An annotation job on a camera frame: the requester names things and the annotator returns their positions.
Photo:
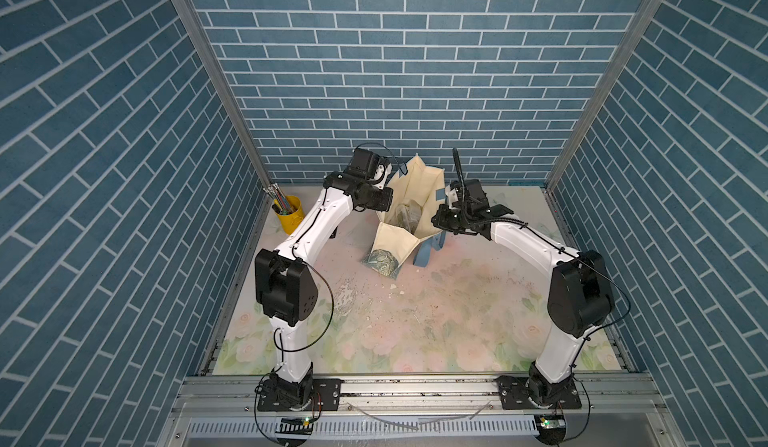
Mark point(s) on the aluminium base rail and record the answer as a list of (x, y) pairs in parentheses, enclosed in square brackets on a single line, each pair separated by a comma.
[(605, 409)]

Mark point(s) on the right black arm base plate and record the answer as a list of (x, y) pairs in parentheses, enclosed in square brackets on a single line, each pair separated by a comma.
[(536, 393)]

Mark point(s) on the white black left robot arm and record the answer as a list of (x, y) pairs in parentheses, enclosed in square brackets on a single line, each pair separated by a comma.
[(285, 276)]

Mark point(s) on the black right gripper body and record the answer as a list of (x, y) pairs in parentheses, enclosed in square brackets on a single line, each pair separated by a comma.
[(454, 222)]

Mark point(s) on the cream canvas tote bag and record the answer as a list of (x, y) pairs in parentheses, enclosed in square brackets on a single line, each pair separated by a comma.
[(408, 222)]

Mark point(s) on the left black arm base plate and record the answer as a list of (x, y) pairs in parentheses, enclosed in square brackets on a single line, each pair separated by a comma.
[(278, 395)]

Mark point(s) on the coloured pencils bundle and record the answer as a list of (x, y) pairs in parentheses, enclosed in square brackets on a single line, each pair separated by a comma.
[(281, 204)]

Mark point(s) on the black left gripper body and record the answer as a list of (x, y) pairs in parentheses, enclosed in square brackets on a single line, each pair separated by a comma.
[(375, 198)]

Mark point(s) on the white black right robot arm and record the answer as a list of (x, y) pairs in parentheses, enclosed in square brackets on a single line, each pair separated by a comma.
[(580, 293)]

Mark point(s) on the yellow pencil cup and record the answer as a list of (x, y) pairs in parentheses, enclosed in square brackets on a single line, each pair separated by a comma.
[(291, 219)]

